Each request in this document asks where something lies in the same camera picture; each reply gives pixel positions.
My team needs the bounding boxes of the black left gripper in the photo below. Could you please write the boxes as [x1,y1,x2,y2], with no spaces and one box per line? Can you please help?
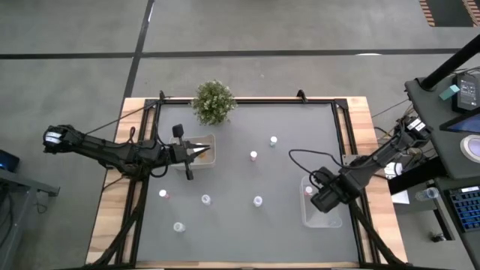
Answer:
[166,124,212,182]

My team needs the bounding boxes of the amber medicine bottle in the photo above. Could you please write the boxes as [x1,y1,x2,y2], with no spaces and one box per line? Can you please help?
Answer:
[191,146,211,161]

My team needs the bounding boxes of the clear plastic bin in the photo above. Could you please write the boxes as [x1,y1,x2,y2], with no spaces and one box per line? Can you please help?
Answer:
[299,175,343,229]

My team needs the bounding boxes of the left clear plastic tray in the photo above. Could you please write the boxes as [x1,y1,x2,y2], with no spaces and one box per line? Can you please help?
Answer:
[168,133,217,170]

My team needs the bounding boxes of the green artificial potted plant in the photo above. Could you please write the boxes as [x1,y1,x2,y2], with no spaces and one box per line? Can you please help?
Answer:
[190,79,238,126]

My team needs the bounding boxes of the white power adapter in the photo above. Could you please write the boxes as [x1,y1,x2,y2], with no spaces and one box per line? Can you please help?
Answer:
[382,161,404,179]

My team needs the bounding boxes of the white paper sheet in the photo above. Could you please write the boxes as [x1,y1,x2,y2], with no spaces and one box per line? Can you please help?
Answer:
[391,189,412,206]

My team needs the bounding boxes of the grey table mat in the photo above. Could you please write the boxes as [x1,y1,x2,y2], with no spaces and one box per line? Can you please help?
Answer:
[135,103,361,263]

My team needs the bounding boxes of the clear plastic water bottle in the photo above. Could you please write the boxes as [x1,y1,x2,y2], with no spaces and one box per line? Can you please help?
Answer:
[414,186,440,202]

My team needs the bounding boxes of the backlit black keyboard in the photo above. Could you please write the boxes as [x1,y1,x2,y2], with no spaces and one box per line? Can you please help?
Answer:
[444,185,480,233]

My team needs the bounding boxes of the dark grey side desk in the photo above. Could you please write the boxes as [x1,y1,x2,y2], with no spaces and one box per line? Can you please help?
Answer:
[403,73,480,181]

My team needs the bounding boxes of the dark grey keyboard desk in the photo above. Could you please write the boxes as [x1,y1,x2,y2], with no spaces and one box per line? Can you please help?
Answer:
[434,175,480,270]

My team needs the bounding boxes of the white round disc device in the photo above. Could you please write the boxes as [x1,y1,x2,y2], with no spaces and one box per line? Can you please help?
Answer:
[460,133,480,163]

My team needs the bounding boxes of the tablet with blue screen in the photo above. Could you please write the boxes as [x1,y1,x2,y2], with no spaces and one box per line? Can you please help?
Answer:
[439,112,480,134]

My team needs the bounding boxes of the small teal box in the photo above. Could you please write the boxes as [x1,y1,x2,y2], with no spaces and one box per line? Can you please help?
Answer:
[439,84,461,101]

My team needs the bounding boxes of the black electronics box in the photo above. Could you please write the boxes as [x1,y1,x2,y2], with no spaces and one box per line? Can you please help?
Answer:
[451,73,479,113]

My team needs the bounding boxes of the grey metal table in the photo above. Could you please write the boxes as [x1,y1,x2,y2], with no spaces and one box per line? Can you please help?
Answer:
[0,166,61,270]

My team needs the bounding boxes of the black round pole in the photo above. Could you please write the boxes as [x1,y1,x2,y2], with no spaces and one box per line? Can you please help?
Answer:
[419,35,480,91]

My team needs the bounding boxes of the blue-lit black device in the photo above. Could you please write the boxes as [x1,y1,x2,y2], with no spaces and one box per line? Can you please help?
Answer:
[0,149,20,173]

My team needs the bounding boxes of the dark rug orange striped edges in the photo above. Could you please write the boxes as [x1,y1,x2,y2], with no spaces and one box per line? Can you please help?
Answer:
[418,0,480,28]

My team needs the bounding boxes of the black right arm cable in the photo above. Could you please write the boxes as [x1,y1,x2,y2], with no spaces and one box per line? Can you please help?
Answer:
[287,148,344,179]

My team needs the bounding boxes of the black aluminium table frame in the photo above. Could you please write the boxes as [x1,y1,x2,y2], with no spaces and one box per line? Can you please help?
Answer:
[84,89,408,270]

